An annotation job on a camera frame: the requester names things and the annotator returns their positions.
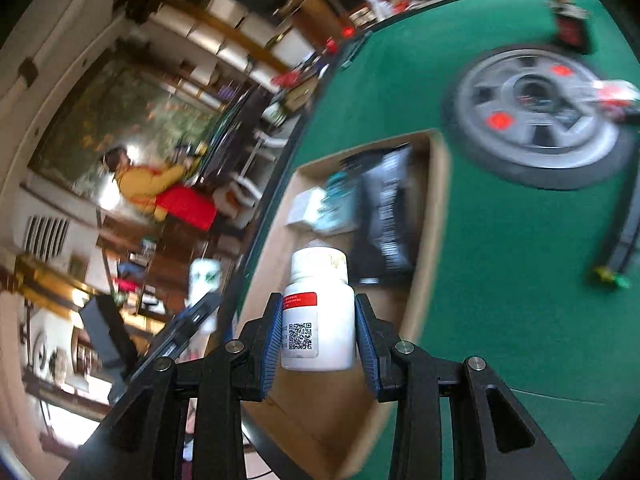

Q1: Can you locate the black marker green end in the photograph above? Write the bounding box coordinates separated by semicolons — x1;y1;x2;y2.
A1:
593;170;639;289

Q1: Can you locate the white pill bottle red label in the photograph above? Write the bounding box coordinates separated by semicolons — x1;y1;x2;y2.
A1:
281;246;356;373

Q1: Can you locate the black foil pouch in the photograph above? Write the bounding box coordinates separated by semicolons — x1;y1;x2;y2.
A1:
344;144;416;286

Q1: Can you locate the clear packet with red item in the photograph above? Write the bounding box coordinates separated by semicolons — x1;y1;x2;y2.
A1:
592;80;640;126

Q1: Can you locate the white bottle green label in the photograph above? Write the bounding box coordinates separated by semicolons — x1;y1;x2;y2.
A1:
188;258;222;335

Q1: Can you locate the person in yellow jacket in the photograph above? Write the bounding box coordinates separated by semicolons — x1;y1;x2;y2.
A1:
101;146;217;232

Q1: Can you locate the cardboard box tray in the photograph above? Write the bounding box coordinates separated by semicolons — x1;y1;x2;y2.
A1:
234;128;452;480

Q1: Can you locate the white charger box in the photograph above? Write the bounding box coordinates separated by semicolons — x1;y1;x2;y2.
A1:
286;186;326;231

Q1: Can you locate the teal tissue packet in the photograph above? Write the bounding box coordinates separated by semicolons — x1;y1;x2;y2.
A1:
314;171;358;236

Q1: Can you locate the round grey table centre panel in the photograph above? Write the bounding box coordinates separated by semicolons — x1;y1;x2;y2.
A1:
442;44;639;191

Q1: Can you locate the black ink bottle with cork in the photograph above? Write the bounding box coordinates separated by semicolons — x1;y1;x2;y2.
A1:
549;0;593;55

